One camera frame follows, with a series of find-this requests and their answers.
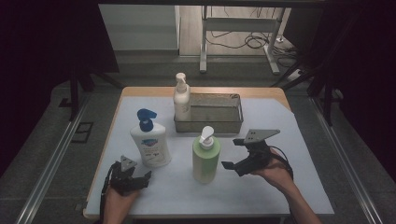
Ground metal mesh basket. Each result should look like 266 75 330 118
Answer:
173 91 245 134

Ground white pump bottle orange label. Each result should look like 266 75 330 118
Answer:
173 72 192 122

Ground black floor cables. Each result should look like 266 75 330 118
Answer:
205 6 301 68

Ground white table mat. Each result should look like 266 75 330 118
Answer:
84 95 335 217

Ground person's right hand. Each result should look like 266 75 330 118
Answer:
250 147 295 191

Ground right hand-held gripper black cable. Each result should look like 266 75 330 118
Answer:
269 145 295 182

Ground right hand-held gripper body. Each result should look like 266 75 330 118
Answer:
237 128 281 177

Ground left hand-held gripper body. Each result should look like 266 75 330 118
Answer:
108 154 144 196

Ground white desk frame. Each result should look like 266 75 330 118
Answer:
199 5 286 76

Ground white power strip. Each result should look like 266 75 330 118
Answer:
288 69 304 84

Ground aluminium floor rail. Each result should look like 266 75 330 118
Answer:
310 96 383 224
15 92 92 224

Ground person's left hand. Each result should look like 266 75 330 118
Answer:
104 186 141 217

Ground green bottle with white pump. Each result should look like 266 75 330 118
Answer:
191 125 222 185

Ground white panel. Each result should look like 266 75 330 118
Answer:
98 4 181 51

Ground dark curtain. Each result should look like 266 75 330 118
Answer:
0 0 120 176
282 0 396 183

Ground black metal stand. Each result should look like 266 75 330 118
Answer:
67 59 124 122
270 12 362 126

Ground white bottle with blue pump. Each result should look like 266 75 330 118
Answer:
129 107 173 168

